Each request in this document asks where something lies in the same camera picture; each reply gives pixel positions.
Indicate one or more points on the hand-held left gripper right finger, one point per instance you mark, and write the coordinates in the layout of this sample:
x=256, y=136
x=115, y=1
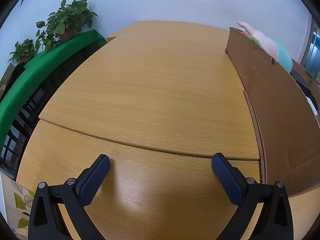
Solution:
x=228, y=180

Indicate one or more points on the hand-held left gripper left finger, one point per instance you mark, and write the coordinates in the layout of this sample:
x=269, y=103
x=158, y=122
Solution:
x=93, y=180

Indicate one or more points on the large cardboard box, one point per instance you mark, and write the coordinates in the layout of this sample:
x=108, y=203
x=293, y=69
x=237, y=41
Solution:
x=282, y=130

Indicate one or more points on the wooden desktop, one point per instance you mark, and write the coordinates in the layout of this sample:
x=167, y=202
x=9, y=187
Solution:
x=150, y=92

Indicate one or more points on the green cloth covered shelf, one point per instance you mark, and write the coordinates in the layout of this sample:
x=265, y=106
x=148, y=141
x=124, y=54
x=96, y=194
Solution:
x=37, y=65

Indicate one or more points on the small brown cardboard box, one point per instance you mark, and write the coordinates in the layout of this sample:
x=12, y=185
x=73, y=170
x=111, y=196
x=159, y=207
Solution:
x=6, y=80

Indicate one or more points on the pink pig plush teal dress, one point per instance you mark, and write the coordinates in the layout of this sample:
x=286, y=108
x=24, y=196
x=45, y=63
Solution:
x=272, y=47

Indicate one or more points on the cardboard piece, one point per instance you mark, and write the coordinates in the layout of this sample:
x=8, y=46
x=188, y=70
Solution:
x=111, y=39

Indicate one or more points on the small potted green plant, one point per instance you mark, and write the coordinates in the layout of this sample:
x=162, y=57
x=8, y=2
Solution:
x=23, y=50

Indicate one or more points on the glass door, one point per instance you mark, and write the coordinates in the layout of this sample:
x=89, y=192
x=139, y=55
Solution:
x=312, y=55

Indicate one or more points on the large potted green plant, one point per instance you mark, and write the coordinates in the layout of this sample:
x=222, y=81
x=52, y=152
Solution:
x=67, y=22

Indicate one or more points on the black frame rack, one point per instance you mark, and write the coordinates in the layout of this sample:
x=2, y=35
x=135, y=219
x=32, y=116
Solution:
x=25, y=110

